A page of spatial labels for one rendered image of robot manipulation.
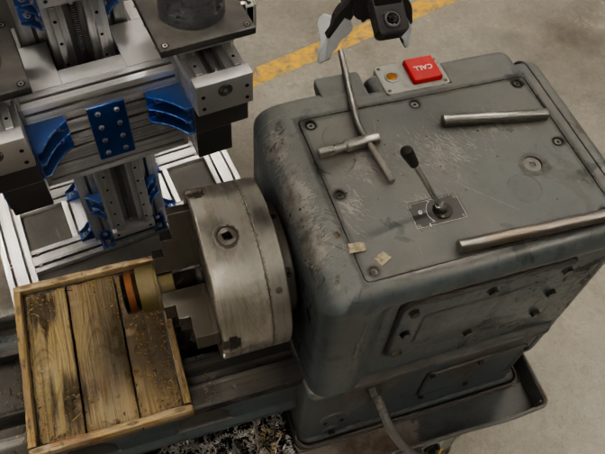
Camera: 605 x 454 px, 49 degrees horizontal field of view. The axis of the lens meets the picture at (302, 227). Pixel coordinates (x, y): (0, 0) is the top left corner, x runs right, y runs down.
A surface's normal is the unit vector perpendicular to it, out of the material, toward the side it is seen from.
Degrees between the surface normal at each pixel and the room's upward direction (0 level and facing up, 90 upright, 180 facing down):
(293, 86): 0
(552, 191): 0
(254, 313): 61
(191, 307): 5
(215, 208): 11
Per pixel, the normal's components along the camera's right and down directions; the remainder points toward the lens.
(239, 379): 0.06, -0.55
